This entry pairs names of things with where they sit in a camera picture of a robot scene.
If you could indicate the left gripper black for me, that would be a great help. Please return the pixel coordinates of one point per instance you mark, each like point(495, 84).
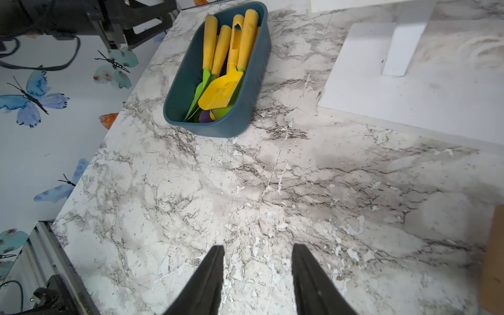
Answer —
point(130, 23)

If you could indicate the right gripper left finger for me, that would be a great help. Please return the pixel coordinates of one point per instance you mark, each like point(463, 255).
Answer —
point(202, 293)

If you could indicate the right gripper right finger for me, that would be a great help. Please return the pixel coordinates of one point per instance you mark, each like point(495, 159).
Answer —
point(314, 291)

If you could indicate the yellow square scoop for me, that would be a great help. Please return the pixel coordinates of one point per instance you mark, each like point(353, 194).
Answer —
point(220, 91)

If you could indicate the purple shovel pink handle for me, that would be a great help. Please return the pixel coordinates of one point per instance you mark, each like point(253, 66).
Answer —
point(206, 116)

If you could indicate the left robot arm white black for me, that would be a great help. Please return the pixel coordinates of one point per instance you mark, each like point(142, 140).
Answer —
point(62, 19)

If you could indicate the white tiered stand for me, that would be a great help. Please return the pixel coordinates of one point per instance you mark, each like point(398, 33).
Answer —
point(438, 79)

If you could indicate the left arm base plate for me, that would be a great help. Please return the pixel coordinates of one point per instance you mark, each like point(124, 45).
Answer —
point(53, 299)

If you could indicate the aluminium front rail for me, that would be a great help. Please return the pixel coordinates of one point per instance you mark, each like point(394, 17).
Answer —
point(45, 257)

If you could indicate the blue shovel wooden handle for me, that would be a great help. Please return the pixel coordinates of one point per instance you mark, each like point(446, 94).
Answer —
point(491, 280)

